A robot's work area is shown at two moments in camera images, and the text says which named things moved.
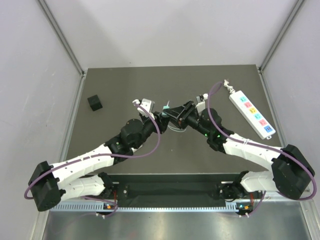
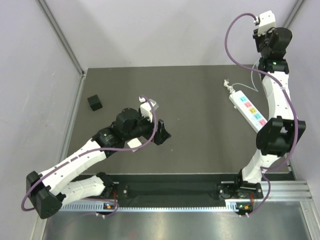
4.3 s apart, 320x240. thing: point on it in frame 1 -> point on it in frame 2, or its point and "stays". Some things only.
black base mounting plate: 179,190 stays
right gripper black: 187,111 -> 258,38
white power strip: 259,124 stays
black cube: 95,102 stays
